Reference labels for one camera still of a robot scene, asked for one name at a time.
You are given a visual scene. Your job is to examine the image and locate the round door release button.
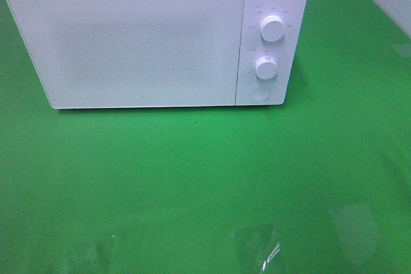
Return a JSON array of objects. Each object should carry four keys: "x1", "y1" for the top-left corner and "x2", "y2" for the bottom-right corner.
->
[{"x1": 251, "y1": 86, "x2": 271, "y2": 102}]

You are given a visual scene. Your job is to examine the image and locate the white timer knob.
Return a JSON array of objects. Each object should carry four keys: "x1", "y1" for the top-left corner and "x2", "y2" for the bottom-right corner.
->
[{"x1": 255, "y1": 56, "x2": 278, "y2": 80}]

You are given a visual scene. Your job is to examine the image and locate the white microwave door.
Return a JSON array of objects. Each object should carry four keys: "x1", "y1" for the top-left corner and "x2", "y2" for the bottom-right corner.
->
[{"x1": 7, "y1": 0, "x2": 243, "y2": 109}]

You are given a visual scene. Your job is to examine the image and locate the upper white power knob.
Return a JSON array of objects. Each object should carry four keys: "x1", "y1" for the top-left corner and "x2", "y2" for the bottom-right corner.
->
[{"x1": 259, "y1": 14, "x2": 286, "y2": 42}]

